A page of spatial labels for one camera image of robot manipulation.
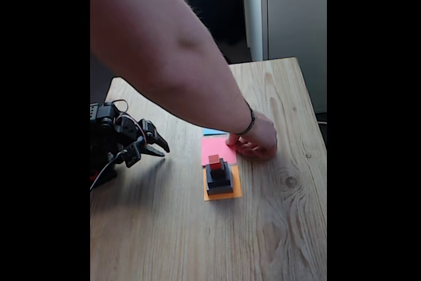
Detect person's left hand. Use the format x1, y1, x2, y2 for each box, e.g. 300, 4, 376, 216
225, 109, 278, 161

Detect small dark grey cube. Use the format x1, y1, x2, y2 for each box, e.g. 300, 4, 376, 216
209, 159, 226, 180

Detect medium black square block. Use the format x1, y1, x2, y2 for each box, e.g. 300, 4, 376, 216
206, 161, 232, 188

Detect red black table clamp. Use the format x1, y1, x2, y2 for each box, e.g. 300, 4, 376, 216
89, 166, 118, 188

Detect blue paper sheet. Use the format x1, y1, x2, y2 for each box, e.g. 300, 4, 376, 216
203, 127, 230, 137

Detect pink paper sheet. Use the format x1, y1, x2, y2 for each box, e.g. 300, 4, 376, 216
201, 136, 238, 167

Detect large grey square block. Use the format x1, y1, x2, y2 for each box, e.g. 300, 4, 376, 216
205, 175, 235, 196

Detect orange paper sheet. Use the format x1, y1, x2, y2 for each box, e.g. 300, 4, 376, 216
203, 165, 243, 202

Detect white grey cabinet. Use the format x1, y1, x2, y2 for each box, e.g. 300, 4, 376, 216
241, 0, 328, 114

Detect thin dark wrist bracelet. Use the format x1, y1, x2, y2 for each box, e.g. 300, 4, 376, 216
235, 101, 256, 136

